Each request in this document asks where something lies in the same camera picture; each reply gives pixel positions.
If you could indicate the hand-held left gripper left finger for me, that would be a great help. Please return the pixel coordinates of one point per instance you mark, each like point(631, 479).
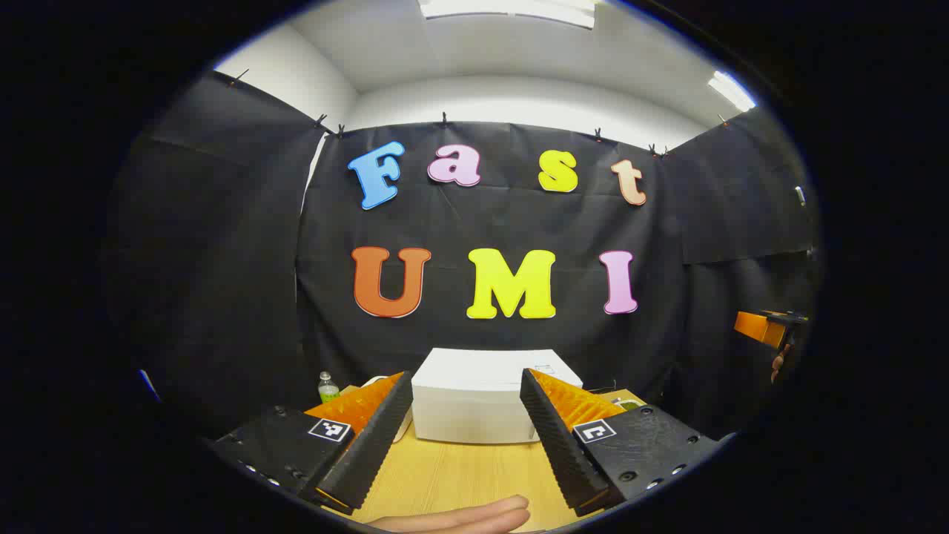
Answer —
point(374, 449)

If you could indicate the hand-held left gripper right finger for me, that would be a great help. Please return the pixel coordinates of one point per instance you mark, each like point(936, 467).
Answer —
point(560, 445)

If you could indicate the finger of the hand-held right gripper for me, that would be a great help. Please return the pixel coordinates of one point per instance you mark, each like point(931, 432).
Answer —
point(756, 326)

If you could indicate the white microwave oven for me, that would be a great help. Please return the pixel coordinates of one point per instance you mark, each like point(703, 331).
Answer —
point(474, 400)

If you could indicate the cream white toaster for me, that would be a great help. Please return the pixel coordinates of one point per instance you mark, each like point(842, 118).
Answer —
point(405, 430)

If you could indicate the green label drink bottle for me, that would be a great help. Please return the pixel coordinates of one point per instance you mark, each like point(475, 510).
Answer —
point(328, 389)

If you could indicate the white divided seasoning dish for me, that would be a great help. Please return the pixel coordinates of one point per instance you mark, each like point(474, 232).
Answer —
point(626, 404)

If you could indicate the black backdrop cloth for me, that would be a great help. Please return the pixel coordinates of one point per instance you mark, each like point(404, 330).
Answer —
point(504, 222)

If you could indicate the small ceiling light panel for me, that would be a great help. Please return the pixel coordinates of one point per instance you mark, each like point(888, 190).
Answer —
point(730, 90)

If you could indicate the row of black cloth clips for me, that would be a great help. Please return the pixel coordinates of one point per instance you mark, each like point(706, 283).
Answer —
point(444, 117)

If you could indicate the long ceiling light panel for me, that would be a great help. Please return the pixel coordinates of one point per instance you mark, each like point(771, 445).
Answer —
point(511, 9)

